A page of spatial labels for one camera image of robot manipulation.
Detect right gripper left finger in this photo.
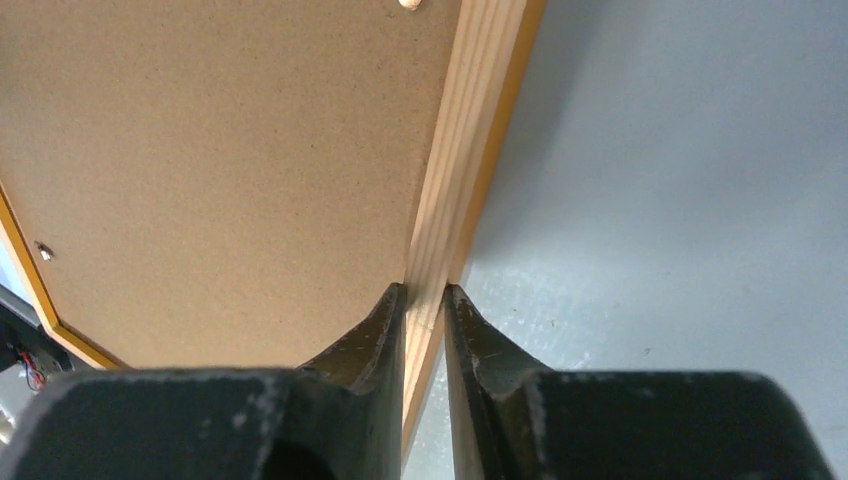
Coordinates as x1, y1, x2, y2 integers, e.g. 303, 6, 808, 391
1, 283, 407, 479

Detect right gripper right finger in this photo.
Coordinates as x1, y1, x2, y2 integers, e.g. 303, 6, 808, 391
443, 285, 833, 479

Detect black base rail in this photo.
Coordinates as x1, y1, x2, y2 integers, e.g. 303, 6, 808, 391
1, 286, 74, 392

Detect orange wooden picture frame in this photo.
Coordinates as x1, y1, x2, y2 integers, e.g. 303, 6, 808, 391
1, 1, 544, 462

